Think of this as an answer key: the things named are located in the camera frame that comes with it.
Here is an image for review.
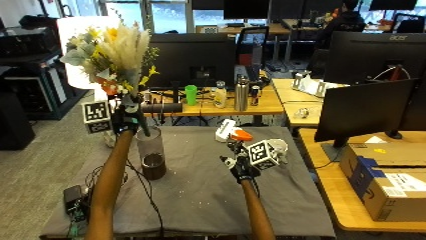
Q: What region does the person's right hand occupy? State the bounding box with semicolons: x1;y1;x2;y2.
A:
218;141;263;184

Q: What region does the person's left hand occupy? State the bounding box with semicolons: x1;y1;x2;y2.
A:
109;102;141;136

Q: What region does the black electronic box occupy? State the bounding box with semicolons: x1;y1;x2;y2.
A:
62;185;85;216

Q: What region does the green plastic cup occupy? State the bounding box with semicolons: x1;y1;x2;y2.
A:
183;84;198;107

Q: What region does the steel water bottle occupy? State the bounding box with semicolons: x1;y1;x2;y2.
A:
233;75;251;112

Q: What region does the black cylinder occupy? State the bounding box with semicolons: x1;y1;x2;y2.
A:
139;102;183;114

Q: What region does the flat cardboard box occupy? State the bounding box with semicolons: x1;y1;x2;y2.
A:
338;142;426;168

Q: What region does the black monitor with logo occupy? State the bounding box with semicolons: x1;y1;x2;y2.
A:
323;30;426;86

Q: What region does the dried flower bouquet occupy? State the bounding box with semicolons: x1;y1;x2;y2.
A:
58;22;162;138

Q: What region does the black cable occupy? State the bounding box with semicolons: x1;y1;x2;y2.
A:
83;159;165;238

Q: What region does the clear plastic bottle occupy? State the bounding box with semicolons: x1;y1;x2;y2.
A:
213;80;227;109

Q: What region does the dark drink can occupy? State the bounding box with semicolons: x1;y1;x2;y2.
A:
249;85;262;107

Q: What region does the black monitor on stand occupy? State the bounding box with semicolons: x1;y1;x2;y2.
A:
312;78;419;149

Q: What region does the black equipment rack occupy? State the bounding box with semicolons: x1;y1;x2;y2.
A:
0;26;77;121

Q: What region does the crumpled clear plastic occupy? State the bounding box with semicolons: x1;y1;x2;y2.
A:
291;107;311;120

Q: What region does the brown cardboard box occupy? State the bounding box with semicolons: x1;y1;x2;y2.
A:
347;155;426;223

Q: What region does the light wooden desk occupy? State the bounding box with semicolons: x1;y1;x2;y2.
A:
296;127;426;234

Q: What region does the grey table cloth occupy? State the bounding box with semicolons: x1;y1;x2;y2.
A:
38;125;336;238

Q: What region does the clear glass vase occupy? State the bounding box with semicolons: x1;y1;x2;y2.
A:
134;125;167;181

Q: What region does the white marker cube glove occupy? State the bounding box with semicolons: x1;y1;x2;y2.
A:
81;100;113;135
246;139;282;171

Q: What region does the black computer monitor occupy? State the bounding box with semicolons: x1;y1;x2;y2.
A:
143;32;238;89

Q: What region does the white marker cube left glove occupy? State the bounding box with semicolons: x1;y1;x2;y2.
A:
81;100;113;135

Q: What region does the black office chair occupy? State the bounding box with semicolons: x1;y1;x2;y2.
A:
234;25;270;68

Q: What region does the white folded stand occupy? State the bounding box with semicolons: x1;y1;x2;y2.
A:
291;71;339;99

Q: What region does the white marker cube right glove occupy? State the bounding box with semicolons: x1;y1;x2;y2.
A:
246;139;282;171

